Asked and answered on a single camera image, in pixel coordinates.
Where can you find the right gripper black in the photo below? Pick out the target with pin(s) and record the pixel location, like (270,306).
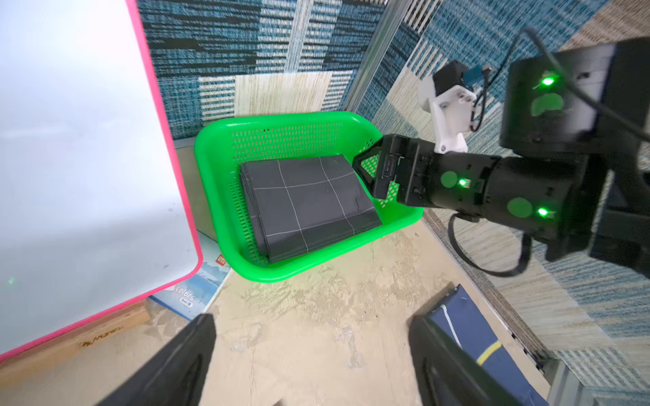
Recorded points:
(455,181)

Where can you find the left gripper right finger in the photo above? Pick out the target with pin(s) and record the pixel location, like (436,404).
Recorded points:
(445,374)

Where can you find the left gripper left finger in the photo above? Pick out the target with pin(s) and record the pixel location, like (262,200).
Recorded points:
(176,374)

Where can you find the dark checked pillowcase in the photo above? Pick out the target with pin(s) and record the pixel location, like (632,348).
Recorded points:
(298,206)

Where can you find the green plastic basket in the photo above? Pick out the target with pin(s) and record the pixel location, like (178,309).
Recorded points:
(223,146)

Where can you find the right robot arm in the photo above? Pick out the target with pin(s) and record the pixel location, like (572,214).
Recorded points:
(574,122)

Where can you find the navy blue folded pillowcase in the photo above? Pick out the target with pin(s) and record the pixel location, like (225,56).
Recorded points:
(459,317)

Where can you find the wooden whiteboard stand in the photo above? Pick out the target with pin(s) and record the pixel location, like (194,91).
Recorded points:
(57,350)

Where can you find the pink framed whiteboard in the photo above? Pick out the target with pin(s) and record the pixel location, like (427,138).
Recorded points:
(94,211)

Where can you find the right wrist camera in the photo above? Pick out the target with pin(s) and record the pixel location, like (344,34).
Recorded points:
(448,95)

